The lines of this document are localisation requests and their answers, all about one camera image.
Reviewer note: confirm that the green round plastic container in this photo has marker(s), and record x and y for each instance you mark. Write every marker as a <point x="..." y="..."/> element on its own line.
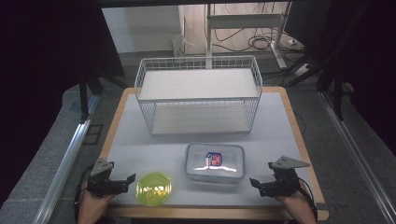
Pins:
<point x="153" y="188"/>

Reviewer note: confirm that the white power strip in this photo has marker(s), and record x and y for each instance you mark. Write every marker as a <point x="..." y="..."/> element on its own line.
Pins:
<point x="302" y="69"/>

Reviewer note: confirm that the person's right hand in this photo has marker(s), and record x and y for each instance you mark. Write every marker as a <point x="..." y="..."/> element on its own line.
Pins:
<point x="294" y="201"/>

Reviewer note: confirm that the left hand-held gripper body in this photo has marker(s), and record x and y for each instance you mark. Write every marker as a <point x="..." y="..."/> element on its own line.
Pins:
<point x="102" y="183"/>

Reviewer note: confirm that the white metal desk frame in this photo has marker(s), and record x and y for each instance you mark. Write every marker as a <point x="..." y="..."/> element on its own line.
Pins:
<point x="246" y="21"/>

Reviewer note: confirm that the white table mat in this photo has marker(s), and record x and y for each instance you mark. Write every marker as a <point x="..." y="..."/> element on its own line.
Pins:
<point x="162" y="152"/>

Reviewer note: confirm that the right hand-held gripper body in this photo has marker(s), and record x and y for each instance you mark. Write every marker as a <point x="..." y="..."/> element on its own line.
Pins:
<point x="281" y="183"/>

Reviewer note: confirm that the clear rectangular food container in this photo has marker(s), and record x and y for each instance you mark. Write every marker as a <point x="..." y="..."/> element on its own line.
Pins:
<point x="214" y="163"/>

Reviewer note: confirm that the aluminium rail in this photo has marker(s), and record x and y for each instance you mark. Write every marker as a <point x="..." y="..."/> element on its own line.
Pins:
<point x="67" y="161"/>
<point x="355" y="152"/>

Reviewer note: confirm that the person's left hand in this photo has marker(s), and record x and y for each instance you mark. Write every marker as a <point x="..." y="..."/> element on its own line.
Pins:
<point x="93" y="202"/>

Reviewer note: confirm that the black metal stand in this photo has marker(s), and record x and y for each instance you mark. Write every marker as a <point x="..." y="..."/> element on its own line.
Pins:
<point x="337" y="90"/>
<point x="88" y="90"/>

